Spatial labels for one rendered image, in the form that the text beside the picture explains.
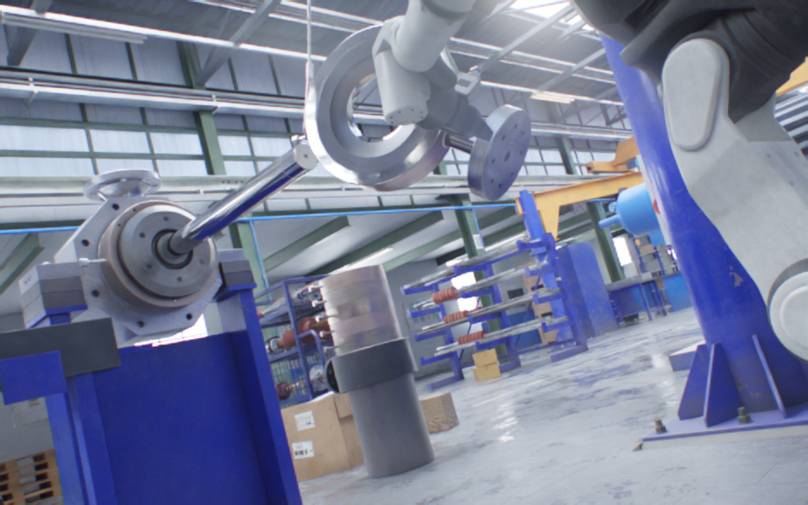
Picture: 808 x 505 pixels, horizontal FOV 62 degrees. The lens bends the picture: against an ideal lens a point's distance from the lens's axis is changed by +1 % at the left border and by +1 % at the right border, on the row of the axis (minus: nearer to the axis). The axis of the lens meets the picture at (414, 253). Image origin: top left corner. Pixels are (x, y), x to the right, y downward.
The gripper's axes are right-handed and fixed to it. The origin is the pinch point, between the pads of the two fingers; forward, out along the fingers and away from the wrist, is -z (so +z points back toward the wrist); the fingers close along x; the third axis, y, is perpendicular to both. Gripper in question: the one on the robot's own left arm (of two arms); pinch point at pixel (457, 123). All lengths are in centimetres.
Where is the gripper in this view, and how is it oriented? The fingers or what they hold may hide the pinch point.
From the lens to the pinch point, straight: 122.3
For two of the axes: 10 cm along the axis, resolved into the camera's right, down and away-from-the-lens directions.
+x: 8.1, 3.9, -4.5
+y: 3.9, -9.2, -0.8
